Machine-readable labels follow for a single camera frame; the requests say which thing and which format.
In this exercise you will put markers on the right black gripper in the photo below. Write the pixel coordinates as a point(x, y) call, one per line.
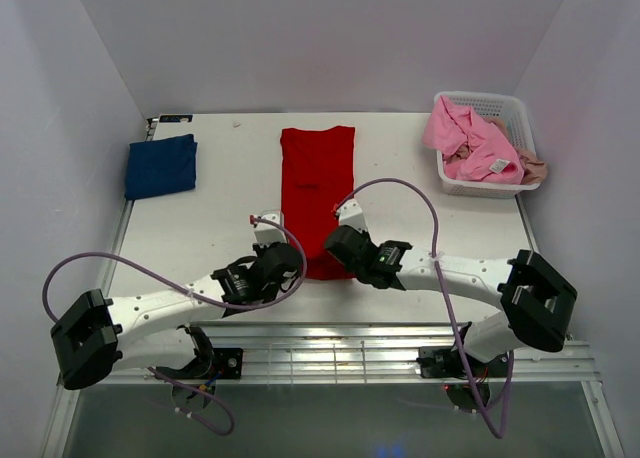
point(340, 240)

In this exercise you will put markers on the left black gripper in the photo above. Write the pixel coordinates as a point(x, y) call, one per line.
point(279, 257)

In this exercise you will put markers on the red t-shirt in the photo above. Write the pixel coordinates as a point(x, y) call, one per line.
point(317, 173)

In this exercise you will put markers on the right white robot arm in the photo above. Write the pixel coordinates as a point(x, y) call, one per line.
point(534, 301)

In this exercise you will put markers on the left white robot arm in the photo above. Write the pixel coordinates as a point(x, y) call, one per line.
point(98, 334)

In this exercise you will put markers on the folded blue t-shirt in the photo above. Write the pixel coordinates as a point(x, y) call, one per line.
point(161, 167)

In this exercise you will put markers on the pink t-shirt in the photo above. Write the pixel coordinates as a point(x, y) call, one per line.
point(473, 149)

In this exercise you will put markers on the small blue label sticker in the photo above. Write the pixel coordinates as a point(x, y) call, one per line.
point(176, 118)

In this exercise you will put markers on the beige garment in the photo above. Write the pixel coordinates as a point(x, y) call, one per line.
point(535, 170)

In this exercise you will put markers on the white plastic laundry basket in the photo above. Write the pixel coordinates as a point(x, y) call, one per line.
point(511, 112)

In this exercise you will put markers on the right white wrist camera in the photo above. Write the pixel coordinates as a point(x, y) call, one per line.
point(351, 214)

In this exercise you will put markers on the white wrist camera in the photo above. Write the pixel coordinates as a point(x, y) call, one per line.
point(351, 214)
point(266, 228)

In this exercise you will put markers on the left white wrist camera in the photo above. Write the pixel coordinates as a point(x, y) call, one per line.
point(266, 228)

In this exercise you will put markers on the aluminium table frame rail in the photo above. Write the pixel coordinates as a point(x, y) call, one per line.
point(278, 353)

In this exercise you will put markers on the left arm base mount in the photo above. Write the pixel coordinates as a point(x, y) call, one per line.
point(215, 363)

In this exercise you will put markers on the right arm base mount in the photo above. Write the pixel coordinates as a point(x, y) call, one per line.
point(446, 363)

